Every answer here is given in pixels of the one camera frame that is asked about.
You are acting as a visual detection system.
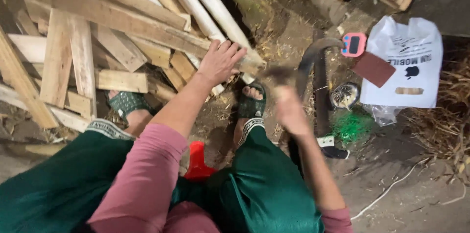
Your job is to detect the person's right hand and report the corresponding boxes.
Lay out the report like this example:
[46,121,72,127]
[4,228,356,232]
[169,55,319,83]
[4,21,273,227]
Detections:
[273,85,313,139]

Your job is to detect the person's left hand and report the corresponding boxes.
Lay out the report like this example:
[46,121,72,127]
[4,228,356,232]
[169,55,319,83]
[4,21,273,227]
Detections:
[196,39,247,87]

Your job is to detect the dark hammer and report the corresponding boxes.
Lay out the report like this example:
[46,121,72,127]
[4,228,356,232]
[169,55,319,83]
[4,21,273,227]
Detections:
[257,65,296,88]

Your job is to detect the long weathered wooden plank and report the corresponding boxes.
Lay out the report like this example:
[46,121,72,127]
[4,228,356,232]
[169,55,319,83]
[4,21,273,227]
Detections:
[49,0,266,76]

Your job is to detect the green patterned sandal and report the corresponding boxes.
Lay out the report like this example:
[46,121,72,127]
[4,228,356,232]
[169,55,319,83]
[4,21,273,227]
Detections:
[106,91,156,125]
[237,82,267,120]

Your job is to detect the round bowl of nails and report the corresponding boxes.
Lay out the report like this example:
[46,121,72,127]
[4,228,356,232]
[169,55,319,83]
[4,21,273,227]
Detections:
[329,82,361,111]

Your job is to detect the pink digital timer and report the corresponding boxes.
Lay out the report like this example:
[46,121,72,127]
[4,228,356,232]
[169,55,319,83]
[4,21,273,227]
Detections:
[341,32,367,58]

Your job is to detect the green trousers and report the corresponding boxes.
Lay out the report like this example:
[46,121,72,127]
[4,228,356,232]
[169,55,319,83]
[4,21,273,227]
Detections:
[0,118,326,233]

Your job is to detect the reddish brown sandpaper sheet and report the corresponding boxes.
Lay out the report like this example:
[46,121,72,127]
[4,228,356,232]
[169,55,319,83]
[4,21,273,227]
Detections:
[350,52,397,89]

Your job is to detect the clear plastic bag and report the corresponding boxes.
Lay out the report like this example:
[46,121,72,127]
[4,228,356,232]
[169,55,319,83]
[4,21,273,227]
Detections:
[363,104,405,127]

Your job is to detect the red plastic stool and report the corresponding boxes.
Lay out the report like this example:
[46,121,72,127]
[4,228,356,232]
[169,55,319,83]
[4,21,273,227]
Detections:
[183,141,218,183]

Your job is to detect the white printed plastic bag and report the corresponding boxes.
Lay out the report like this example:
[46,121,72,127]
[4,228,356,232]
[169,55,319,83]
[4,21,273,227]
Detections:
[359,15,444,109]

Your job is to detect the heap of dry straw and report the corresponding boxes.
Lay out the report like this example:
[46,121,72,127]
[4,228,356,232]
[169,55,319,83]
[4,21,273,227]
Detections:
[403,51,470,178]

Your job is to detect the pink long-sleeved shirt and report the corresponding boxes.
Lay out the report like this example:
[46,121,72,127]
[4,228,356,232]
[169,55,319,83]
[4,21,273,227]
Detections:
[87,123,354,233]

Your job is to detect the pile of wooden planks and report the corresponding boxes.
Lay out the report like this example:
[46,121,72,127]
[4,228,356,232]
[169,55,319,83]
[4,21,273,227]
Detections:
[0,0,228,134]

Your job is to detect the bow saw with curved frame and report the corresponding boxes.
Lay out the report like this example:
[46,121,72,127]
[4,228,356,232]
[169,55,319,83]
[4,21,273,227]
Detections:
[296,37,350,160]

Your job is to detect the green tangled string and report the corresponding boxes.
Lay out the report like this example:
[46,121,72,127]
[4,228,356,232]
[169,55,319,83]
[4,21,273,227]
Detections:
[331,111,372,144]

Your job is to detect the white cord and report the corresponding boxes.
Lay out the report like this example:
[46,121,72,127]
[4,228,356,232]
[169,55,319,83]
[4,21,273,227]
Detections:
[350,157,431,221]

